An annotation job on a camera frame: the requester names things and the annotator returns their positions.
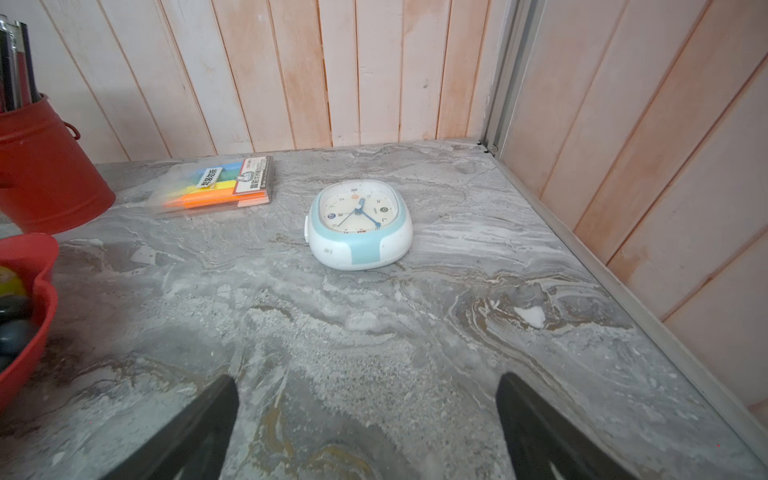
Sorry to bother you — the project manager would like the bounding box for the red flower fruit bowl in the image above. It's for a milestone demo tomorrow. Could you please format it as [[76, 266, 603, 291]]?
[[1, 233, 59, 410]]

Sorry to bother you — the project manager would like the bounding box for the pencils bundle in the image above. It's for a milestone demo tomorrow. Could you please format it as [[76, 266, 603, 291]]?
[[1, 15, 42, 113]]

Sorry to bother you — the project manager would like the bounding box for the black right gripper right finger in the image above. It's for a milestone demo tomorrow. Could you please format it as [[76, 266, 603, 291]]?
[[495, 372, 634, 479]]

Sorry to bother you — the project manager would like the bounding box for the dark purple grape bunch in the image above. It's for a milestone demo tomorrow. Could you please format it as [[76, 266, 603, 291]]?
[[1, 296, 39, 371]]

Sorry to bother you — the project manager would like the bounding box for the green textured round fruit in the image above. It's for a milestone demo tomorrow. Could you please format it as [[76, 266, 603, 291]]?
[[0, 266, 28, 297]]

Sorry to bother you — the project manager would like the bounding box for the red pencil cup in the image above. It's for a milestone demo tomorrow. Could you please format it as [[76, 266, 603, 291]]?
[[1, 96, 116, 235]]

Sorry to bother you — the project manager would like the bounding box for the colourful sticky notes pack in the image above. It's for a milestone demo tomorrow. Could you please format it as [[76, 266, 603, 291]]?
[[147, 155, 275, 217]]

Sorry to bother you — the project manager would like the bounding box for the white teal alarm clock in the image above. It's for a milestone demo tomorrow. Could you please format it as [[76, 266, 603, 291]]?
[[304, 179, 413, 271]]

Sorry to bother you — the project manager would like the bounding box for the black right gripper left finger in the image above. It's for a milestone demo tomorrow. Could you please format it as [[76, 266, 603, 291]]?
[[104, 374, 239, 479]]

